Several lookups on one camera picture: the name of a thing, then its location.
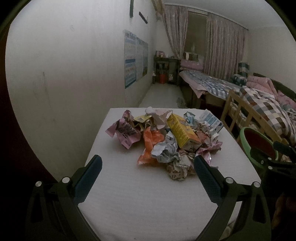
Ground blue white crumpled wrapper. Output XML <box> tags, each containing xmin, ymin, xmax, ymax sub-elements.
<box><xmin>184</xmin><ymin>111</ymin><xmax>198</xmax><ymax>127</ymax></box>

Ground dark bedside shelf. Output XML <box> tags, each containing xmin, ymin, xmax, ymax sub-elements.
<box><xmin>152</xmin><ymin>55</ymin><xmax>181</xmax><ymax>86</ymax></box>

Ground red container on floor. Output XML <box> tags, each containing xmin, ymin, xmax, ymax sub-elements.
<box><xmin>159</xmin><ymin>74</ymin><xmax>167</xmax><ymax>84</ymax></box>

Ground bed with plaid blanket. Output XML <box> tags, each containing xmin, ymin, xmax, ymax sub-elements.
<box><xmin>179</xmin><ymin>69</ymin><xmax>240</xmax><ymax>110</ymax></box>

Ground crumpled white grey paper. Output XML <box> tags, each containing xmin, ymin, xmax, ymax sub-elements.
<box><xmin>151</xmin><ymin>131</ymin><xmax>179</xmax><ymax>163</ymax></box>

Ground white blue milk carton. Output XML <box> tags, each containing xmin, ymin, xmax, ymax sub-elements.
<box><xmin>199</xmin><ymin>109</ymin><xmax>224</xmax><ymax>133</ymax></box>

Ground pink silver foil wrapper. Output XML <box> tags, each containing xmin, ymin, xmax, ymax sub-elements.
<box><xmin>196</xmin><ymin>131</ymin><xmax>223</xmax><ymax>166</ymax></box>

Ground pink folded blanket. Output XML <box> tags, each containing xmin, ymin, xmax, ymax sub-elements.
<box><xmin>246</xmin><ymin>75</ymin><xmax>295</xmax><ymax>109</ymax></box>

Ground blue wall poster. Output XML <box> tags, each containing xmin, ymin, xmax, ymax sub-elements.
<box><xmin>124</xmin><ymin>30</ymin><xmax>137</xmax><ymax>88</ymax></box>

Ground beige newspaper ball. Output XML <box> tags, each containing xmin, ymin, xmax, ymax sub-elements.
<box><xmin>166</xmin><ymin>154</ymin><xmax>196</xmax><ymax>181</ymax></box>

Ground patterned window curtains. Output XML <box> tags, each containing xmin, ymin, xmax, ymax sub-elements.
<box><xmin>162</xmin><ymin>4</ymin><xmax>246</xmax><ymax>80</ymax></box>

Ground yellow iced tea carton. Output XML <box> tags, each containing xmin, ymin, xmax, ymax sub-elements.
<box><xmin>167</xmin><ymin>113</ymin><xmax>202</xmax><ymax>152</ymax></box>

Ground orange snack wrapper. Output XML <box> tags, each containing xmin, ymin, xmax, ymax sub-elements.
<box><xmin>137</xmin><ymin>127</ymin><xmax>165</xmax><ymax>166</ymax></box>

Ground wooden chair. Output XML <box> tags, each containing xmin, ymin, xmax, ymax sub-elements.
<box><xmin>220</xmin><ymin>90</ymin><xmax>289</xmax><ymax>146</ymax></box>

